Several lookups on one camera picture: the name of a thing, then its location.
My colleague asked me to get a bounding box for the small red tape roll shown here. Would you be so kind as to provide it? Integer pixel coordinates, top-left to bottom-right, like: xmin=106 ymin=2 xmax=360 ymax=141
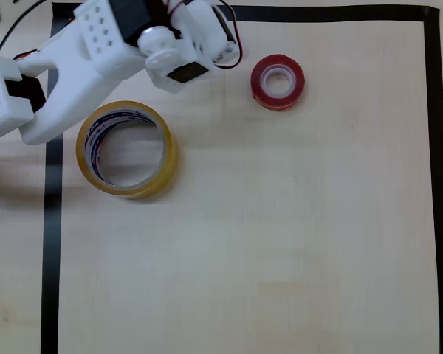
xmin=250 ymin=54 xmax=306 ymax=112

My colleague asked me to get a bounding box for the big yellowish clear tape roll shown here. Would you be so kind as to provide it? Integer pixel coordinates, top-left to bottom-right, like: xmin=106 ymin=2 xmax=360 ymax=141
xmin=75 ymin=100 xmax=179 ymax=201

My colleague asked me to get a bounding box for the red black gripper servo wire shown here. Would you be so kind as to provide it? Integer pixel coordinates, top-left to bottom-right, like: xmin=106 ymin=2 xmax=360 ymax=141
xmin=210 ymin=0 xmax=247 ymax=70

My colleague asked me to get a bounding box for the red white black wrist wire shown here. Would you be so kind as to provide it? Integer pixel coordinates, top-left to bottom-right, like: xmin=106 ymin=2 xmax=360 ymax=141
xmin=161 ymin=0 xmax=193 ymax=18

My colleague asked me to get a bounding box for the thin black cable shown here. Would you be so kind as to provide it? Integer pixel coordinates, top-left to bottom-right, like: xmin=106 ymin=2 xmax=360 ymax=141
xmin=0 ymin=0 xmax=47 ymax=59

